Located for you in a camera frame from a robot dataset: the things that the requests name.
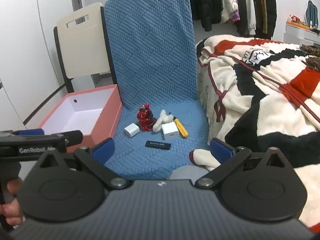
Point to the person's left hand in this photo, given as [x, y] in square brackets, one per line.
[11, 213]

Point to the yellow utility knife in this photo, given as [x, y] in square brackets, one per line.
[181, 128]

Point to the white hanging shirt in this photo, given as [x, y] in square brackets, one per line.
[250, 5]

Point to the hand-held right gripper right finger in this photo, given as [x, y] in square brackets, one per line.
[221, 151]

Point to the red white black blanket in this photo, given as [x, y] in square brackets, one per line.
[275, 100]

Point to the black hanging garment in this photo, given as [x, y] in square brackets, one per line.
[240, 10]

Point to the white fluffy plush toy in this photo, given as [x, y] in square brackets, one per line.
[161, 121]

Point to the black puffer coat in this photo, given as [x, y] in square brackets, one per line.
[202, 0]

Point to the red black figurine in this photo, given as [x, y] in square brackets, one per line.
[144, 117]

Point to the black rectangular stick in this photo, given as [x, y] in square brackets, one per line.
[158, 145]

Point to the large white charger cube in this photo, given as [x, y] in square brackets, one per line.
[170, 131]

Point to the small white charger cube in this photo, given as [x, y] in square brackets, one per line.
[131, 130]

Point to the red white small toy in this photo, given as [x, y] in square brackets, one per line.
[295, 19]

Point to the white cabinet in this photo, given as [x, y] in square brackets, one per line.
[300, 36]

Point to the brown patterned garment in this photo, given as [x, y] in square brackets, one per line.
[260, 5]

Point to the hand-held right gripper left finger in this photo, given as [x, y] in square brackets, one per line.
[102, 150]

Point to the brown furry cloth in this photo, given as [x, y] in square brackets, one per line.
[312, 60]

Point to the blue textured cushion mat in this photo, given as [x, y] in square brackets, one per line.
[150, 55]

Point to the white sock red cuff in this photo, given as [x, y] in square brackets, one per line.
[203, 158]

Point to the floral lace bed sheet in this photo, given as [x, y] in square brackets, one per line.
[206, 92]

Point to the teal ornament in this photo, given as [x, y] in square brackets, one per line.
[312, 12]

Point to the long black coat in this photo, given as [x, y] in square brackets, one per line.
[271, 12]

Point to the beige folding chair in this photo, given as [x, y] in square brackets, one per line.
[82, 50]

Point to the pink cardboard box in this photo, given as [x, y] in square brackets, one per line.
[105, 120]

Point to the white patterned jacket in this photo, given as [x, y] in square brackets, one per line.
[228, 2]

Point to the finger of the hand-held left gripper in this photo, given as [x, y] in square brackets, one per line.
[73, 137]
[33, 132]

